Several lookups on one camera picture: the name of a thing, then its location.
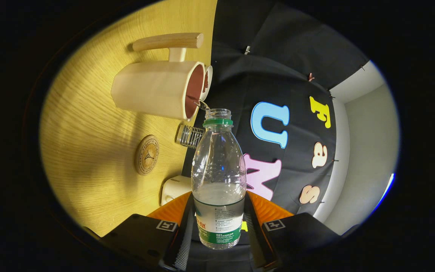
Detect small white plate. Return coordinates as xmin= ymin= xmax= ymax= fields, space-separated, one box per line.
xmin=202 ymin=65 xmax=213 ymax=102

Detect wooden table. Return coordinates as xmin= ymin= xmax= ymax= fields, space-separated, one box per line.
xmin=39 ymin=0 xmax=218 ymax=238

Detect glass jar with wire spring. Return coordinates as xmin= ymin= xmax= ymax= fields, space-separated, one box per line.
xmin=175 ymin=125 xmax=205 ymax=148

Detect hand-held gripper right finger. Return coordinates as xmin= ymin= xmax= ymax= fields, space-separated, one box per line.
xmin=242 ymin=191 xmax=341 ymax=270

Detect white toaster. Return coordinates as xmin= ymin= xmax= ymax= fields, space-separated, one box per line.
xmin=161 ymin=175 xmax=193 ymax=206

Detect black backdrop cloth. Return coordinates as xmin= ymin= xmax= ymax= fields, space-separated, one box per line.
xmin=182 ymin=0 xmax=371 ymax=216

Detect cream cup with wooden handle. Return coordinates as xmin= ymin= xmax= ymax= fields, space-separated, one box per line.
xmin=111 ymin=32 xmax=205 ymax=121

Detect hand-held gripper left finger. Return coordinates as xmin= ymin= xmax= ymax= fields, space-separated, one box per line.
xmin=100 ymin=192 xmax=196 ymax=270

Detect round wooden coaster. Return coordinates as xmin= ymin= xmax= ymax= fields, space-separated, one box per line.
xmin=134 ymin=135 xmax=160 ymax=176

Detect clear plastic juice bottle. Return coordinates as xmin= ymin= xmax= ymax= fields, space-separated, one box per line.
xmin=191 ymin=108 xmax=247 ymax=250

